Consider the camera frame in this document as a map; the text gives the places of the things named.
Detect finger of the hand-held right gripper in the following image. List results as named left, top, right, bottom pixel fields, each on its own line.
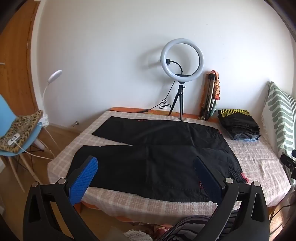
left=280, top=149, right=296, bottom=179

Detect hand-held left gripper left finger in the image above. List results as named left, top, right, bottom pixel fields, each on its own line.
left=22, top=156, right=100, bottom=241

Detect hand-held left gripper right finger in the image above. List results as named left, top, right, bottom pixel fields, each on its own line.
left=193, top=156, right=270, bottom=241

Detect black pants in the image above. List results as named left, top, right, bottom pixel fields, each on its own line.
left=67, top=116, right=249, bottom=202

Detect checkered beige blanket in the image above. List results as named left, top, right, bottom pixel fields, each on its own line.
left=47, top=110, right=290, bottom=225

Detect person's striped clothing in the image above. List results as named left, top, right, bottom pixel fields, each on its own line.
left=159, top=210, right=241, bottom=241

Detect green patterned white pillow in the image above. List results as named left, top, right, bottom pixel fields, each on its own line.
left=261, top=81, right=296, bottom=160

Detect stack of folded clothes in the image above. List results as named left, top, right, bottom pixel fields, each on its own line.
left=217, top=108, right=261, bottom=141

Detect orange leaf-print bed sheet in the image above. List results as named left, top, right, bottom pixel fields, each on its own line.
left=79, top=107, right=292, bottom=234

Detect white knitted cloth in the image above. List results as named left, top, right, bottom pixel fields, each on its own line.
left=124, top=228, right=152, bottom=241

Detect white heating pad controller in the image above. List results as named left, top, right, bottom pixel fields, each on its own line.
left=7, top=134, right=21, bottom=145

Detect leopard print heating pad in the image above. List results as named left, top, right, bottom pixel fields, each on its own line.
left=0, top=110, right=44, bottom=154

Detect black mini tripod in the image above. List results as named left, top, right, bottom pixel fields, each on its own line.
left=168, top=81, right=186, bottom=121

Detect folded metal stand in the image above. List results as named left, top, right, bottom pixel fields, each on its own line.
left=199, top=73, right=218, bottom=121

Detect orange patterned cloth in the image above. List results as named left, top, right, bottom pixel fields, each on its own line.
left=209, top=70, right=221, bottom=100

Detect blue plastic chair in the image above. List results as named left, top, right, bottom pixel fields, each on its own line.
left=0, top=94, right=56, bottom=193

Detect white gooseneck desk lamp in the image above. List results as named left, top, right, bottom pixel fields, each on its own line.
left=42, top=70, right=63, bottom=127

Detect black gooseneck phone holder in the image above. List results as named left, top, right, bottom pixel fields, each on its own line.
left=165, top=59, right=191, bottom=78

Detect wooden door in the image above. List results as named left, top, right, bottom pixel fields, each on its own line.
left=0, top=0, right=41, bottom=112

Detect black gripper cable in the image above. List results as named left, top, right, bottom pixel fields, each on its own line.
left=269, top=203, right=290, bottom=219

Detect white power cable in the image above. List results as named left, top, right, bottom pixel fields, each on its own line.
left=14, top=120, right=56, bottom=161

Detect black ring light cable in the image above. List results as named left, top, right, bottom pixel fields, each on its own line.
left=136, top=82, right=175, bottom=114

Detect white ring light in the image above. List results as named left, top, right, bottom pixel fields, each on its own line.
left=160, top=38, right=205, bottom=82

